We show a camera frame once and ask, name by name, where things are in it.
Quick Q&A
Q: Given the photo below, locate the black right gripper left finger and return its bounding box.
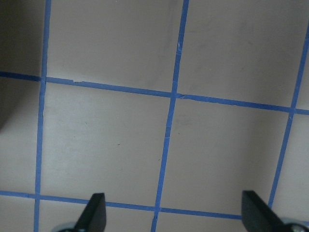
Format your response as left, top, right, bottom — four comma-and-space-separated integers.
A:
73, 193, 107, 232

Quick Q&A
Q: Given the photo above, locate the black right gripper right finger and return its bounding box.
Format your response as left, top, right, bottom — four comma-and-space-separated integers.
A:
241, 190, 287, 232

